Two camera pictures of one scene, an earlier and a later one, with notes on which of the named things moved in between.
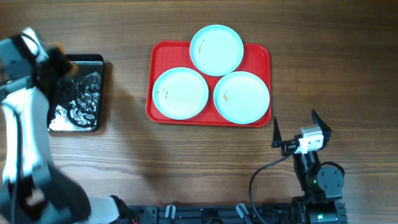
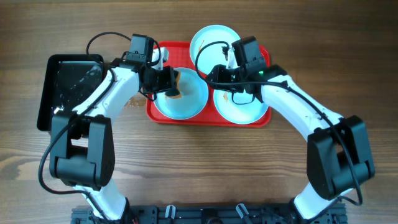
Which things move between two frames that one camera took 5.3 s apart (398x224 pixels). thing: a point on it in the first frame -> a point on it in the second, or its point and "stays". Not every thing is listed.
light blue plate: [216, 50] stays
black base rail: [216, 214] stays
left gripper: [53, 57] -> [168, 83]
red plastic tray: [163, 55] stays
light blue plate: [180, 93] stays
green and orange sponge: [72, 68] -> [178, 76]
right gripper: [289, 146] -> [219, 71]
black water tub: [76, 106] stays
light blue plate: [241, 98] stays
